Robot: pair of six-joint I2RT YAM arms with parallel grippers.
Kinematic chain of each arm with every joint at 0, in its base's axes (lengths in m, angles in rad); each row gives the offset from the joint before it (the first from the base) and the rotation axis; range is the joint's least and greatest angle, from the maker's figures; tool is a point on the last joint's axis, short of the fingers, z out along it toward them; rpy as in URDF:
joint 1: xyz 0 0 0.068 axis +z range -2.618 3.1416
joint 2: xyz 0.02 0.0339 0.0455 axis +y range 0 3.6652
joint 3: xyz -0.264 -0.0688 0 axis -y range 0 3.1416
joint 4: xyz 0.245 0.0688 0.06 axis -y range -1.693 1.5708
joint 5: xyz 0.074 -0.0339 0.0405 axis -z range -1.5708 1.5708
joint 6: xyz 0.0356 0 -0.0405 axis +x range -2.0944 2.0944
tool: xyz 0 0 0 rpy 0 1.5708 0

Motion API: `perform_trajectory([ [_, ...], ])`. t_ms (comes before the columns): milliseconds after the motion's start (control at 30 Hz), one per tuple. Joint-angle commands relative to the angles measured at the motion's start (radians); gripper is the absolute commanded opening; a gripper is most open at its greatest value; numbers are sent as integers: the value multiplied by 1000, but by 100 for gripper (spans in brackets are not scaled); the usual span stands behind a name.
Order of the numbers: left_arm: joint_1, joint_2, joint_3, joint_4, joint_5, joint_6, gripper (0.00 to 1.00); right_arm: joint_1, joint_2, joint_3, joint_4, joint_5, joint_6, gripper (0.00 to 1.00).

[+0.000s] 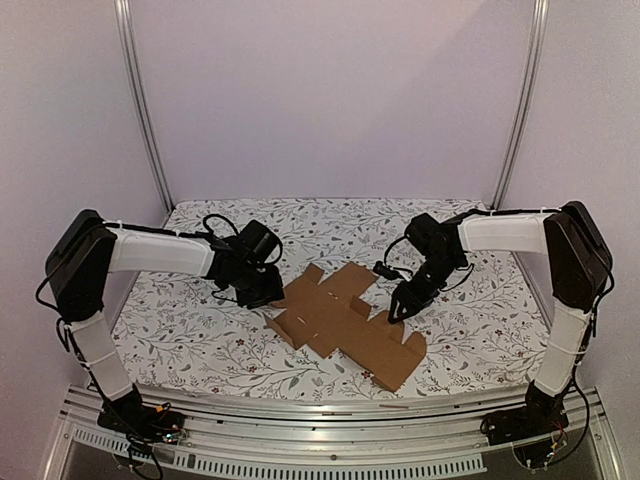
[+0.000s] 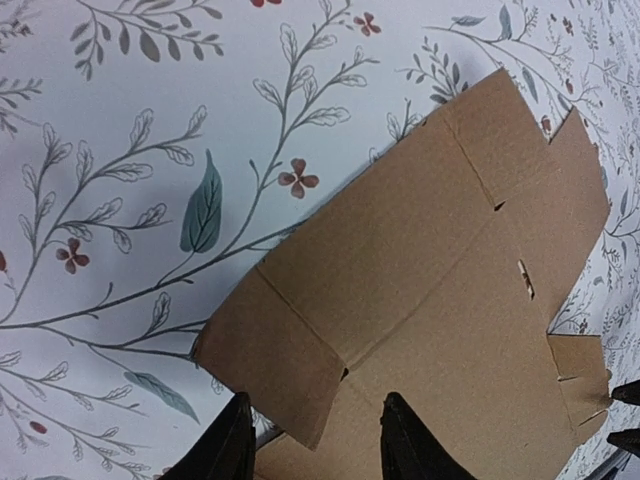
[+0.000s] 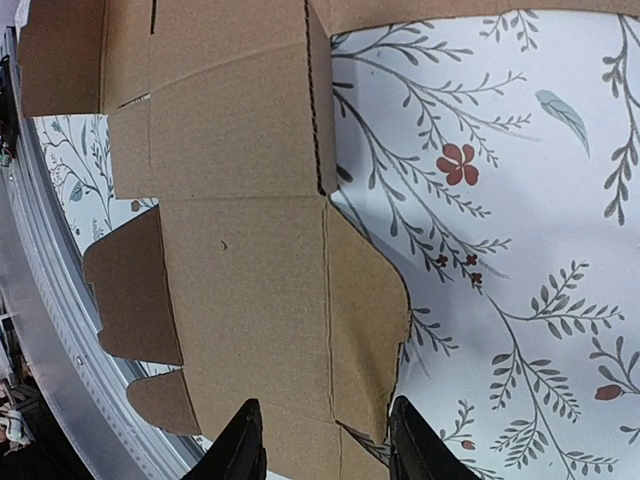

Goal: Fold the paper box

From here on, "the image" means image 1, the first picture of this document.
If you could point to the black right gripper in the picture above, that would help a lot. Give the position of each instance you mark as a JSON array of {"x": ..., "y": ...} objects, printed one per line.
[{"x": 407, "y": 293}]

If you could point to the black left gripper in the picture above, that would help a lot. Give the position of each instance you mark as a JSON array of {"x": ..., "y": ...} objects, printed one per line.
[{"x": 274, "y": 291}]

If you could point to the brown cardboard box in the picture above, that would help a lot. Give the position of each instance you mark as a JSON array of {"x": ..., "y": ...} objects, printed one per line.
[{"x": 326, "y": 313}]

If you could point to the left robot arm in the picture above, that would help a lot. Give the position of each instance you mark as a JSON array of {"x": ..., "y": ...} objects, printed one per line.
[{"x": 93, "y": 250}]

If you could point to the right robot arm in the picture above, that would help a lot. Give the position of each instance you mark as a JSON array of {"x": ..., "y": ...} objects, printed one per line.
[{"x": 580, "y": 267}]

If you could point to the floral patterned table cloth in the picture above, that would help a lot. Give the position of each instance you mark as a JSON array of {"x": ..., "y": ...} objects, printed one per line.
[{"x": 484, "y": 331}]

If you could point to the aluminium front rail base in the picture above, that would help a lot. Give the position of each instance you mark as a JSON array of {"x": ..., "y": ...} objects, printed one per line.
[{"x": 432, "y": 438}]

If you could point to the aluminium frame post right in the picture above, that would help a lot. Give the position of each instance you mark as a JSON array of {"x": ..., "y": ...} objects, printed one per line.
[{"x": 524, "y": 100}]

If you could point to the aluminium frame post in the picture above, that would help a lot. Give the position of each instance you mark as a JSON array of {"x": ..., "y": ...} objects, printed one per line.
[
  {"x": 127, "y": 38},
  {"x": 524, "y": 100}
]

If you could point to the aluminium frame post left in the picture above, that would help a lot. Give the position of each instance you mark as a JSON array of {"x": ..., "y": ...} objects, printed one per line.
[{"x": 127, "y": 38}]

